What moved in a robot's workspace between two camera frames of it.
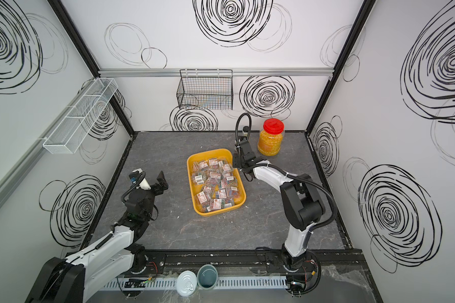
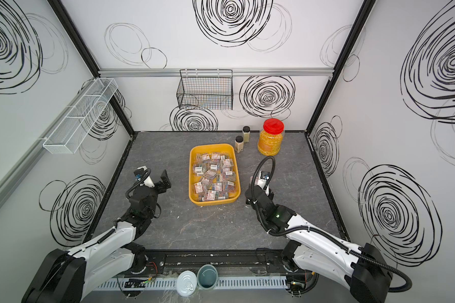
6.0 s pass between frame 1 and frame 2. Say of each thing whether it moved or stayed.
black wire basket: stayed
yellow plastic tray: moved
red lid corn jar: stayed
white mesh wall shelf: stayed
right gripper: moved
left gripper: stayed
